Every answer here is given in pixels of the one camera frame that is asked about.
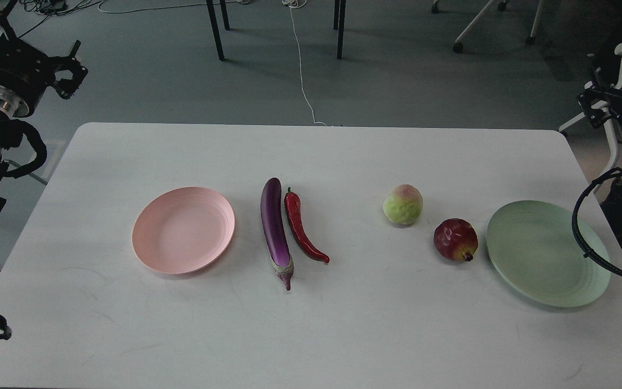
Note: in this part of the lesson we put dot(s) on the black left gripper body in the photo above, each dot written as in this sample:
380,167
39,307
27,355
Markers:
26,73

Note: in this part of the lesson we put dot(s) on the red pomegranate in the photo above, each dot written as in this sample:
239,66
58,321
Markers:
456,239

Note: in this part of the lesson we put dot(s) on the green pink peach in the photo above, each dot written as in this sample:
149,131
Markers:
403,205

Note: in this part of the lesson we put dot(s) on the purple eggplant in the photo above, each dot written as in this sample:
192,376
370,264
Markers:
274,232

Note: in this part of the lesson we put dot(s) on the red chili pepper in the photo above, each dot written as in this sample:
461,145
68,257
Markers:
292,204

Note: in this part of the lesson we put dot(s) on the light green plastic plate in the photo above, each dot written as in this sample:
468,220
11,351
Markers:
532,246

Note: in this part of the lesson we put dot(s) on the white office chair base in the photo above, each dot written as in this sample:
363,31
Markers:
496,19

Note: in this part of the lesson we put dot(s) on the black table leg left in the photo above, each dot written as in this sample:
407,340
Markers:
210,5

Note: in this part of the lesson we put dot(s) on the black table leg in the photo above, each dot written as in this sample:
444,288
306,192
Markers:
339,17
210,5

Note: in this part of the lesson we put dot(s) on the pink plastic plate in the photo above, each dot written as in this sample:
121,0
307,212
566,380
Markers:
183,230

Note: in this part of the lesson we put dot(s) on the black table leg right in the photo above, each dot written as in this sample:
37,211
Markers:
339,17

